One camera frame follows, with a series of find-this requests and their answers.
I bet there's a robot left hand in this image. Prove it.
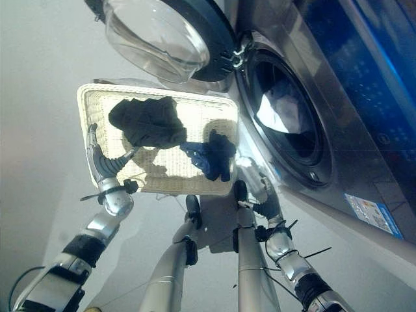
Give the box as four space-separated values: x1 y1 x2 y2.
86 122 138 185

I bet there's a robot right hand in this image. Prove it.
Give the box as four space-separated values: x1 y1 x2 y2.
239 155 284 220

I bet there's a silver front-load washing machine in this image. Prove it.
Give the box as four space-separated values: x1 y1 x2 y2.
224 0 416 242

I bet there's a round glass washing machine door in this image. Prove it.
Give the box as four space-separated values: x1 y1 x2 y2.
83 0 242 84

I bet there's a robot right dark foot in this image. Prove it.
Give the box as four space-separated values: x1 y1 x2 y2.
233 179 250 207

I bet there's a robot dark foot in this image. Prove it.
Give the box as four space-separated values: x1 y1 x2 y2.
184 194 203 230
233 179 250 207

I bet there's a dark grey garment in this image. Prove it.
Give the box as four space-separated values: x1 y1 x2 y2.
107 96 189 149

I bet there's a robot right silver leg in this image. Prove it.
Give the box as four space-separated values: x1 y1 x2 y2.
231 204 282 312

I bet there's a navy blue garment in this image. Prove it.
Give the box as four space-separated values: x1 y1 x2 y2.
179 129 237 183

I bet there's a robot left dark foot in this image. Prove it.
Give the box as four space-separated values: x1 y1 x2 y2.
184 194 203 230

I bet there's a white garment in drum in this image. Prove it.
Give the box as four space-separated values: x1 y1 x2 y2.
255 84 305 135

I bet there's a white woven laundry basket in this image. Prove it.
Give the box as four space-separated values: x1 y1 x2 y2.
76 83 241 197

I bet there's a blue white label sticker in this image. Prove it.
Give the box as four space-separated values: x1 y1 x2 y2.
343 192 404 241

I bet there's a metal door hinge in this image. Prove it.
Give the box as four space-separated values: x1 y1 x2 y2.
220 38 254 70

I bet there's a blue glossy control panel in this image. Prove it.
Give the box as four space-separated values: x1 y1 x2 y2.
304 0 416 199

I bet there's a dark thin cable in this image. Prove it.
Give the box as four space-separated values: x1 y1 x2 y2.
9 266 46 308

